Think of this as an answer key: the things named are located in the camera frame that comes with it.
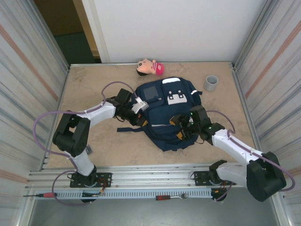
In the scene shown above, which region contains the red black wire harness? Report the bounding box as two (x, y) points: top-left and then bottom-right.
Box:
(211, 181), (230, 201)
(97, 178), (111, 196)

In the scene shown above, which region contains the white slotted cable duct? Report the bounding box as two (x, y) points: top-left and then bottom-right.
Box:
(55, 189), (212, 200)

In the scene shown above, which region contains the grey cup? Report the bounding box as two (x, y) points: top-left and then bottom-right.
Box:
(203, 75), (219, 92)

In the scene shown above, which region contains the pink plush doll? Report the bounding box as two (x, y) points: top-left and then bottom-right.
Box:
(135, 58), (166, 77)

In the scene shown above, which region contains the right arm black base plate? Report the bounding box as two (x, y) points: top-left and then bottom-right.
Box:
(193, 169), (237, 186)

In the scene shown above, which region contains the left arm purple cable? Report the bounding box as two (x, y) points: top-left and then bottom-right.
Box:
(34, 81), (139, 208)

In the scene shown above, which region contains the white door frame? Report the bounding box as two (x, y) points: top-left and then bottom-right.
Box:
(81, 0), (111, 64)

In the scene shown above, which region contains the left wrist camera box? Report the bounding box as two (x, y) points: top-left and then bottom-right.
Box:
(131, 97), (149, 113)

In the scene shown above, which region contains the aluminium rail frame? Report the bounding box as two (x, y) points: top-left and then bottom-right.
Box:
(24, 164), (282, 190)

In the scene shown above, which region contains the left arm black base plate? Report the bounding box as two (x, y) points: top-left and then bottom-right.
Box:
(70, 172), (113, 188)

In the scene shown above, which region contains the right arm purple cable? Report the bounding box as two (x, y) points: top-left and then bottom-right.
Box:
(206, 110), (296, 202)

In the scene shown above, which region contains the navy blue backpack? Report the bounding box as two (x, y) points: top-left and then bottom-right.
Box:
(117, 76), (203, 152)

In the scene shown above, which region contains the red handled ratchet wrench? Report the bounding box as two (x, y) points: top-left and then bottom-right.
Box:
(155, 193), (189, 201)

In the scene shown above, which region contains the red handled screwdriver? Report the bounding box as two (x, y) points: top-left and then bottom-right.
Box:
(23, 192), (58, 198)

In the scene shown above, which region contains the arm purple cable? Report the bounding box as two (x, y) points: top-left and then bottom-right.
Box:
(206, 110), (296, 202)
(34, 81), (139, 208)

